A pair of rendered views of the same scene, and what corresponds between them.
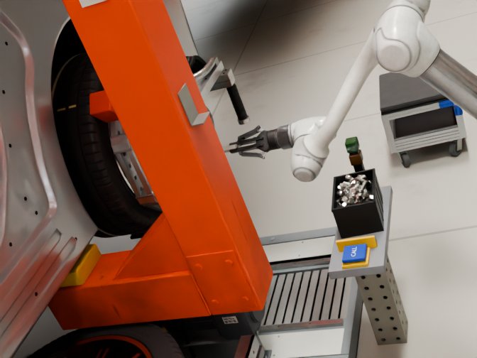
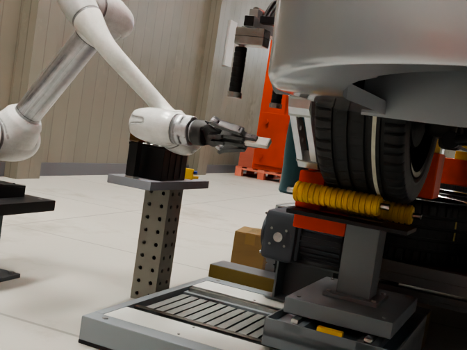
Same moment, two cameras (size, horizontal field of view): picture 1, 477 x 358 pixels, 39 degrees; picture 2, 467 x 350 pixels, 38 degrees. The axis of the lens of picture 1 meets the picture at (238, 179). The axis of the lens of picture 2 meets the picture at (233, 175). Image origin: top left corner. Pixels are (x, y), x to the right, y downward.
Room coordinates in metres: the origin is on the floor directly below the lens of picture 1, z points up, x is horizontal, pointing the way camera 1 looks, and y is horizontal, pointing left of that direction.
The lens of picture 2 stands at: (4.24, -0.09, 0.66)
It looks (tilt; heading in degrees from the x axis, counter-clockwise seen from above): 4 degrees down; 179
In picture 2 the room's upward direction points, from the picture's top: 8 degrees clockwise
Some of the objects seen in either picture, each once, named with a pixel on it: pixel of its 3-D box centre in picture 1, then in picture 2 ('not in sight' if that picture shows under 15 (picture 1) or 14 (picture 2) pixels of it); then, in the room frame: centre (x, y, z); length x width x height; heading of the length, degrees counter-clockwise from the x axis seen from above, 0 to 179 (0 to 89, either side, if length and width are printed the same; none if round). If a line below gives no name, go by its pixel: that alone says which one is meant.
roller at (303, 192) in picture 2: not in sight; (336, 198); (2.36, 0.23, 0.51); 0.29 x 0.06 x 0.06; 65
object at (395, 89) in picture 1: (423, 112); not in sight; (2.92, -0.95, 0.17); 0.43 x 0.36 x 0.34; 160
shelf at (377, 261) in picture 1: (362, 229); (161, 181); (1.82, -0.31, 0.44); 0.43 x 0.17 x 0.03; 155
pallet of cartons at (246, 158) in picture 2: not in sight; (273, 164); (-6.05, 0.63, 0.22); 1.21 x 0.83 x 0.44; 158
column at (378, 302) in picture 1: (378, 288); (156, 242); (1.79, -0.30, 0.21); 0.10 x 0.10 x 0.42; 65
